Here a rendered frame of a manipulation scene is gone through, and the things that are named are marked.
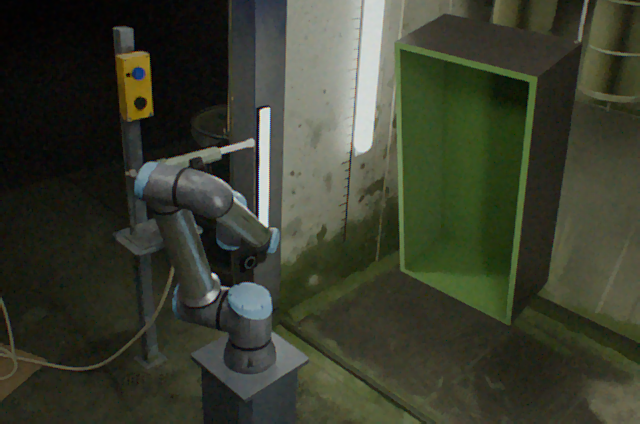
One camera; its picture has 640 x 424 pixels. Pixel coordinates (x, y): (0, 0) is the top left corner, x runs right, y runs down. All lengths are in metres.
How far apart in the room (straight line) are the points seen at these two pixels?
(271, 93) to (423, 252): 1.14
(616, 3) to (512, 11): 0.55
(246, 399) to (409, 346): 1.39
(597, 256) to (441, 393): 1.17
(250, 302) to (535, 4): 2.29
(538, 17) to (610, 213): 1.12
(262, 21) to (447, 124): 0.98
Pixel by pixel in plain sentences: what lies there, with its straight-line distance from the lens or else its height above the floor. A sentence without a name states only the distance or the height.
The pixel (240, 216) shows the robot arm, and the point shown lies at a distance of 2.03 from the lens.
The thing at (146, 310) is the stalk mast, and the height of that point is 0.32.
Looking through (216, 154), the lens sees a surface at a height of 1.18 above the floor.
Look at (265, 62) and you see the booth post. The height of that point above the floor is 1.47.
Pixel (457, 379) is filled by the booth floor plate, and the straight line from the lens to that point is 3.35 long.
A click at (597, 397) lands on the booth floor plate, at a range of 3.50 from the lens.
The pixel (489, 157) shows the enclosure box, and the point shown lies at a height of 1.09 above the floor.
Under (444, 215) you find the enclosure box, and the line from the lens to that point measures 3.40.
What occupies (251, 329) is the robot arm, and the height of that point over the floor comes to 0.82.
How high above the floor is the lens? 2.23
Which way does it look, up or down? 26 degrees down
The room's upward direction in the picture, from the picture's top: 3 degrees clockwise
